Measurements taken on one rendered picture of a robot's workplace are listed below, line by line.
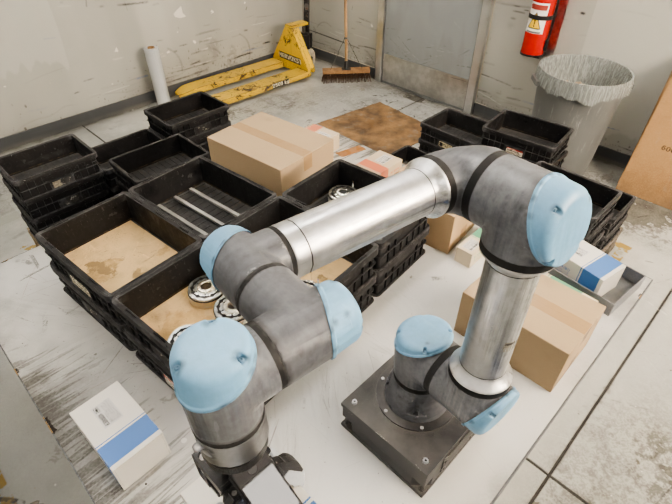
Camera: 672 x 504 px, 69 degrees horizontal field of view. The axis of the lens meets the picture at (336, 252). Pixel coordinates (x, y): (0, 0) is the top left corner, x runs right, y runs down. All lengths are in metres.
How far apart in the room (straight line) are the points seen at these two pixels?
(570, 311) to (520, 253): 0.70
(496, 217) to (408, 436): 0.60
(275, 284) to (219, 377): 0.13
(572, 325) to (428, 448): 0.50
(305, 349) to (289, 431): 0.80
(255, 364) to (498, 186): 0.43
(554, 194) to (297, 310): 0.38
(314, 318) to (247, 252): 0.13
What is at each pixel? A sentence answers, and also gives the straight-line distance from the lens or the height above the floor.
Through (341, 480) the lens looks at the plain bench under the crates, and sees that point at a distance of 1.20.
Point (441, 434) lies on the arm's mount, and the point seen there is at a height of 0.81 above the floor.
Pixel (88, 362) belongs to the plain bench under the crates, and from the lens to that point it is 1.53.
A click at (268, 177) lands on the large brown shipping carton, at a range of 1.82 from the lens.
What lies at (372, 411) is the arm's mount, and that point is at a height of 0.80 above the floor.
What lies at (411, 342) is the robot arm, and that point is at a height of 1.03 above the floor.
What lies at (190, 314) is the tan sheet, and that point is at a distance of 1.36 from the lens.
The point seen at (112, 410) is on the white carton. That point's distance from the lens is 1.29.
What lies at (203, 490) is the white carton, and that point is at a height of 1.14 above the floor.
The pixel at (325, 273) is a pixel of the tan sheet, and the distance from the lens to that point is 1.42.
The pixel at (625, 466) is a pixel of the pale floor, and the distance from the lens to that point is 2.27.
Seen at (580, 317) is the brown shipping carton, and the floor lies 0.86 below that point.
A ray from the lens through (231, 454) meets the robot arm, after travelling 0.52.
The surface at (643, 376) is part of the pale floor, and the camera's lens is 2.58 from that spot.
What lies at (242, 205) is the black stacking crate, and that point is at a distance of 1.71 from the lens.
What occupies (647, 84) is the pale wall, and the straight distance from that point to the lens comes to 3.86.
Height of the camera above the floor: 1.80
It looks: 41 degrees down
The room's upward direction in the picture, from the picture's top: straight up
